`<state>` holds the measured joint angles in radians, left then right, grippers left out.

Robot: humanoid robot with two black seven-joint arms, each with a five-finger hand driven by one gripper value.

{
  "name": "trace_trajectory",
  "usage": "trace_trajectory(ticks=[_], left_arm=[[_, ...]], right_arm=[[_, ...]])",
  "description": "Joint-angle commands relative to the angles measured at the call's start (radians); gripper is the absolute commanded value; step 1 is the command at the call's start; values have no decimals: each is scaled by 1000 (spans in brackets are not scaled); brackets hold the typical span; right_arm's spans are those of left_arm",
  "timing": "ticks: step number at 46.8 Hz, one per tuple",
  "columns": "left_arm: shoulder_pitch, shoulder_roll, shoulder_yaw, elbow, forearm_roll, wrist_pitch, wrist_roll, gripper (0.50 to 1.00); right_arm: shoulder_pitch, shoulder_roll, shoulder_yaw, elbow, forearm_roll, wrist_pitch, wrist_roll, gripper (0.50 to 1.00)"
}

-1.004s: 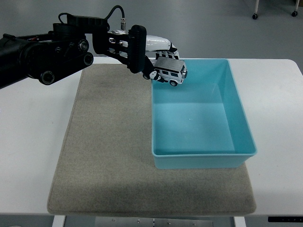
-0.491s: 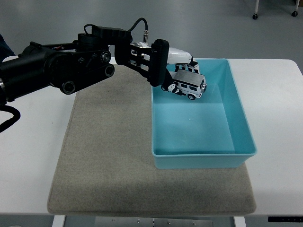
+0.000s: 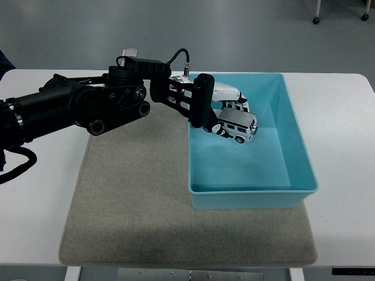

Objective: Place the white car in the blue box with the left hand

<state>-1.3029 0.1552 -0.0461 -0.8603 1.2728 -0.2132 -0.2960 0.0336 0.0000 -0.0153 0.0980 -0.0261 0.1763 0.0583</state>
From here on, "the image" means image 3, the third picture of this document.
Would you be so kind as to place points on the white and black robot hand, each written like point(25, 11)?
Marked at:
point(225, 92)

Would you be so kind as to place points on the white toy car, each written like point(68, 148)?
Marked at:
point(237, 123)

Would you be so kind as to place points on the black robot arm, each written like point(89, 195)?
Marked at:
point(58, 102)

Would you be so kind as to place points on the blue plastic box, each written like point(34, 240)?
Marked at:
point(249, 167)

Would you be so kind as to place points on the silver floor outlet plate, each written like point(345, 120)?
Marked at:
point(130, 52)

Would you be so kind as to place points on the white cart with caster wheels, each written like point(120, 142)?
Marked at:
point(317, 11)

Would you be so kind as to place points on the beige felt mat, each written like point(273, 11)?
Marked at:
point(132, 190)

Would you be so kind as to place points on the grey metal plate with screws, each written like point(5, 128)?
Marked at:
point(190, 275)

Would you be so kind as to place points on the white table leg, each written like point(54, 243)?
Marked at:
point(296, 275)
point(72, 274)

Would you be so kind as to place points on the black table control panel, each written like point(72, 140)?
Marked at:
point(353, 271)

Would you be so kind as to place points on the person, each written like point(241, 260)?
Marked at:
point(4, 64)

